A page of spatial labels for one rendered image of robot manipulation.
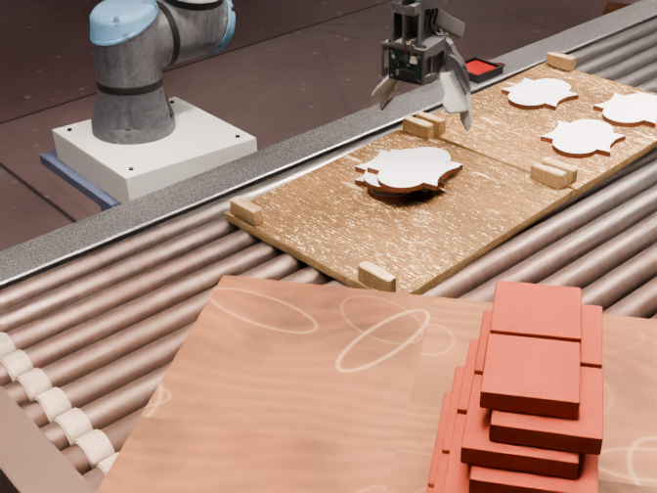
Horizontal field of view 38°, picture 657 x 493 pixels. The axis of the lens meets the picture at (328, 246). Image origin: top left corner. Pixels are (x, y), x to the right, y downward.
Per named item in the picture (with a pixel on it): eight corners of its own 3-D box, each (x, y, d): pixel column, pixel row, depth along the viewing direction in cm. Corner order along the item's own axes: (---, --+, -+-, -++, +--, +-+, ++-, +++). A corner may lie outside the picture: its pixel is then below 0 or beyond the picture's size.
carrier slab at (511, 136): (408, 133, 172) (408, 124, 171) (545, 68, 196) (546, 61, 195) (575, 198, 150) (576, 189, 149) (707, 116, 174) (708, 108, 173)
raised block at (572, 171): (539, 174, 154) (540, 158, 152) (546, 170, 155) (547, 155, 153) (571, 186, 150) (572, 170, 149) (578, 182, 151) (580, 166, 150)
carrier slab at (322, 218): (225, 221, 148) (224, 211, 147) (404, 134, 172) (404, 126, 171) (395, 312, 126) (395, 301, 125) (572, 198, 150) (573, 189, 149)
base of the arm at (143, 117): (75, 128, 176) (68, 76, 172) (141, 107, 186) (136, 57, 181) (126, 152, 168) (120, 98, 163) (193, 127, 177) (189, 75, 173)
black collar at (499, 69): (449, 73, 196) (450, 66, 195) (474, 64, 200) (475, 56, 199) (477, 83, 191) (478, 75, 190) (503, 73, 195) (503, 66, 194)
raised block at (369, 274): (356, 282, 130) (356, 264, 128) (366, 276, 131) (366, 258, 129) (388, 298, 126) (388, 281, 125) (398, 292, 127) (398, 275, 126)
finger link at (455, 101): (452, 142, 139) (419, 86, 137) (471, 127, 143) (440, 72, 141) (468, 134, 136) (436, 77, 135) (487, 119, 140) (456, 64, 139)
